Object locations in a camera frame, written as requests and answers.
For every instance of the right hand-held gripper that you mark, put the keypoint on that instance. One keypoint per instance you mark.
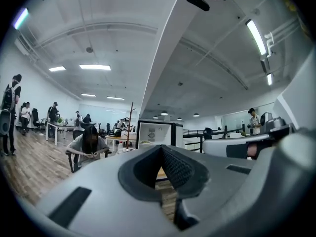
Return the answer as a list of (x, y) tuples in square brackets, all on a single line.
[(247, 138)]

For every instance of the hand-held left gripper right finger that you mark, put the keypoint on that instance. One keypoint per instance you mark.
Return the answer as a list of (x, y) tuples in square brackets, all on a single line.
[(212, 164)]

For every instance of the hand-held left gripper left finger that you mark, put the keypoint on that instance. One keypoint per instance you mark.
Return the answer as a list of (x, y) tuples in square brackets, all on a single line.
[(103, 189)]

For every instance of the plate of green food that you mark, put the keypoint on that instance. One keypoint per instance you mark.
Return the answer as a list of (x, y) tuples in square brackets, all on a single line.
[(145, 142)]

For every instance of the black metal railing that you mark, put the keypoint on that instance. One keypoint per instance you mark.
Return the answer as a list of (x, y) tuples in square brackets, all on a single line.
[(217, 133)]

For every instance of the black office chair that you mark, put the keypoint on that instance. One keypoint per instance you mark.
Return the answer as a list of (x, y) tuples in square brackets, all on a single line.
[(208, 133), (36, 118)]

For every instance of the dark wooden chair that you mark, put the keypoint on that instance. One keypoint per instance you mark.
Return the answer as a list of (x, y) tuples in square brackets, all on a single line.
[(74, 159)]

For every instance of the white plastic bottle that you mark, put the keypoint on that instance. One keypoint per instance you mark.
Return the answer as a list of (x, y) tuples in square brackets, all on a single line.
[(120, 148)]

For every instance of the wooden table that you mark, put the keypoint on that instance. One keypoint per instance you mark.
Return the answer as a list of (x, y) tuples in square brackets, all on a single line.
[(121, 138)]

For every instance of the long ceiling light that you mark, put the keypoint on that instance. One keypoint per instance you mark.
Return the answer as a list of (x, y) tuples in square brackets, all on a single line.
[(57, 68), (256, 37), (95, 67), (269, 79), (21, 18)]

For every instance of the wooden coat rack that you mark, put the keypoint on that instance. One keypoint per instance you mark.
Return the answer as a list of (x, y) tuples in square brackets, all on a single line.
[(130, 125)]

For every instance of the white table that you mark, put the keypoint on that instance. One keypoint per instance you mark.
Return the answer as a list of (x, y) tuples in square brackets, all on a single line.
[(61, 126)]

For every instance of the green potted plant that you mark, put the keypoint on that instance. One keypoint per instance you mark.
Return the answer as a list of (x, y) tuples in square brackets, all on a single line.
[(60, 120)]

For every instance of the white ceiling pipes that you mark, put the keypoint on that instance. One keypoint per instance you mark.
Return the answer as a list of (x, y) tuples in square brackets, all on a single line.
[(270, 43)]

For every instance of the grey backpack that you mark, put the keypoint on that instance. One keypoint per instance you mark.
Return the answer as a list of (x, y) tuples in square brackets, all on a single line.
[(8, 99)]

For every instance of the black head-worn camera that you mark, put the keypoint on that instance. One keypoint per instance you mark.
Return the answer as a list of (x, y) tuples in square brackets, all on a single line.
[(197, 0)]

